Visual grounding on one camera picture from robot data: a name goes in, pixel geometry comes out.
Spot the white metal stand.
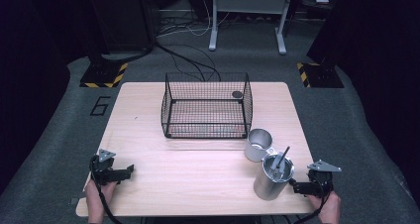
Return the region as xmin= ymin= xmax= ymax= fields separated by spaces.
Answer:
xmin=208 ymin=0 xmax=295 ymax=56

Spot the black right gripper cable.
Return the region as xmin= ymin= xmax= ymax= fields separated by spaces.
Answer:
xmin=292 ymin=193 xmax=332 ymax=224

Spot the person's right hand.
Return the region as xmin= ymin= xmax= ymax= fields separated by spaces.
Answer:
xmin=307 ymin=190 xmax=342 ymax=224

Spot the thick black floor cable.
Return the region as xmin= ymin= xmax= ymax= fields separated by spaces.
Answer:
xmin=98 ymin=40 xmax=223 ymax=83

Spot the tall silver metal canister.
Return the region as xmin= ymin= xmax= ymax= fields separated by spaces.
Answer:
xmin=253 ymin=152 xmax=295 ymax=201

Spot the person's left hand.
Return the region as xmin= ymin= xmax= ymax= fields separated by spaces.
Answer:
xmin=84 ymin=179 xmax=117 ymax=216

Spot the short silver metal cup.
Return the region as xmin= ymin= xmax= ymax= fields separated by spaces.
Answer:
xmin=244 ymin=128 xmax=274 ymax=164

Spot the dark cabinet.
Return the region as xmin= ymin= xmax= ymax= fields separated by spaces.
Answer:
xmin=83 ymin=0 xmax=157 ymax=54

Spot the thin black floor cable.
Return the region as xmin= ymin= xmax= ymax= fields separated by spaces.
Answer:
xmin=169 ymin=44 xmax=217 ymax=82

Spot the black wire basket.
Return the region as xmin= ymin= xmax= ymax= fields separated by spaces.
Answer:
xmin=160 ymin=71 xmax=254 ymax=140

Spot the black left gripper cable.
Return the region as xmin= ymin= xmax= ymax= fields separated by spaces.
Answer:
xmin=91 ymin=172 xmax=124 ymax=224

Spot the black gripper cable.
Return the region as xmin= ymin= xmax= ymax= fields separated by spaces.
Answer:
xmin=292 ymin=193 xmax=332 ymax=224
xmin=91 ymin=172 xmax=124 ymax=224

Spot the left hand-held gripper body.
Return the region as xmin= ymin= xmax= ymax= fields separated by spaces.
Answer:
xmin=90 ymin=149 xmax=117 ymax=186

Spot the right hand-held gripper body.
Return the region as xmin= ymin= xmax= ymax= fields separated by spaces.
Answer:
xmin=306 ymin=159 xmax=343 ymax=197

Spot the white floor cable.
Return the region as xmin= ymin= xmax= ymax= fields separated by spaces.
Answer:
xmin=157 ymin=0 xmax=232 ymax=39

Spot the hazard-striped black stand base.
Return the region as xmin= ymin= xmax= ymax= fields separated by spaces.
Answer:
xmin=295 ymin=61 xmax=345 ymax=89
xmin=79 ymin=59 xmax=129 ymax=89

